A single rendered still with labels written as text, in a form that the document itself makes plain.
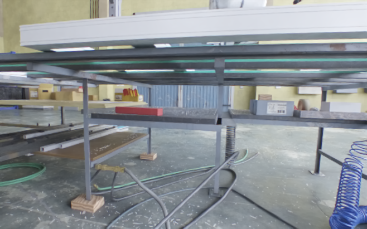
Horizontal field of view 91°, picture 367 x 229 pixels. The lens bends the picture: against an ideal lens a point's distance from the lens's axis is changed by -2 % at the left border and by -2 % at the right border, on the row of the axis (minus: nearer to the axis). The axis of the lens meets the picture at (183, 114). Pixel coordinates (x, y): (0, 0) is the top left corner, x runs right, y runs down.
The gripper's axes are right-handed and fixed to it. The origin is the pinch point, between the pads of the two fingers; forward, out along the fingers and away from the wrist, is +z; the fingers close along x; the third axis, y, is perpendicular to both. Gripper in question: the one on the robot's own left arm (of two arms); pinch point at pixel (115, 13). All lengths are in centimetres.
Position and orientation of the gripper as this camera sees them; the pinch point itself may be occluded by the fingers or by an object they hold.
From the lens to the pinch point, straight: 69.6
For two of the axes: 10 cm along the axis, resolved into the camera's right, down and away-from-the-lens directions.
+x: -2.0, 0.8, -9.8
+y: -9.8, -0.4, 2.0
